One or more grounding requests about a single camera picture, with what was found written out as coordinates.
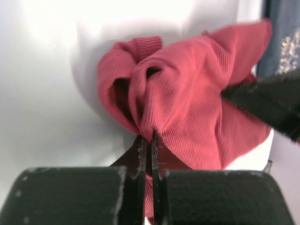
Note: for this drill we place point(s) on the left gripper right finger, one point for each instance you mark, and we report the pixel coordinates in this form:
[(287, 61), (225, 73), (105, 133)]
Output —
[(190, 197)]

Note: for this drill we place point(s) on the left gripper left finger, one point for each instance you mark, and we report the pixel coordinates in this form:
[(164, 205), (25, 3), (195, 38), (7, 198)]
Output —
[(112, 195)]

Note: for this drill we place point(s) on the blue graphic tank top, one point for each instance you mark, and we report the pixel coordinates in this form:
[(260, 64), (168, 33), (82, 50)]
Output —
[(283, 52)]

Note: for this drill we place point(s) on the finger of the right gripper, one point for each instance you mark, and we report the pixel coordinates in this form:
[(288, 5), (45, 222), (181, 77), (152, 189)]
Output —
[(275, 100)]

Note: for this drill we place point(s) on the pink tank top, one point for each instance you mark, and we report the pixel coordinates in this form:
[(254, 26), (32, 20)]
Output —
[(174, 92)]

